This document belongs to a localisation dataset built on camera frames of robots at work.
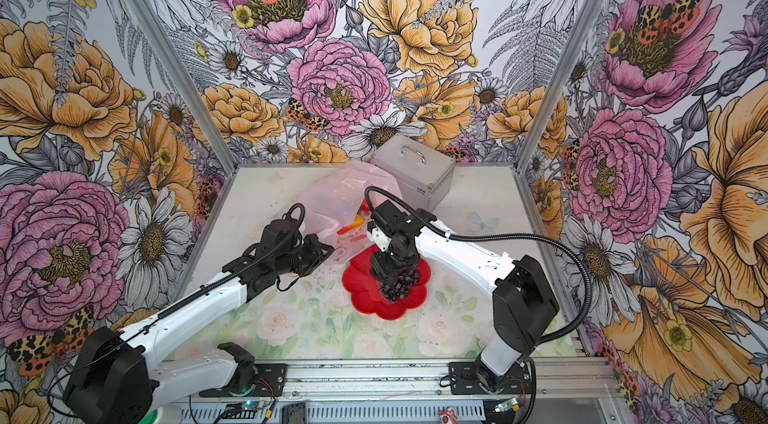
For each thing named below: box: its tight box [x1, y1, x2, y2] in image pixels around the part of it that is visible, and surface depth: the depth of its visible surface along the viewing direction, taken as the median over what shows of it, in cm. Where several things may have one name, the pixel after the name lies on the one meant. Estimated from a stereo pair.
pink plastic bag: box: [295, 161, 403, 264], surface depth 94 cm
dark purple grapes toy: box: [377, 270, 419, 304], surface depth 87 cm
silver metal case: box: [371, 134, 455, 211], surface depth 104 cm
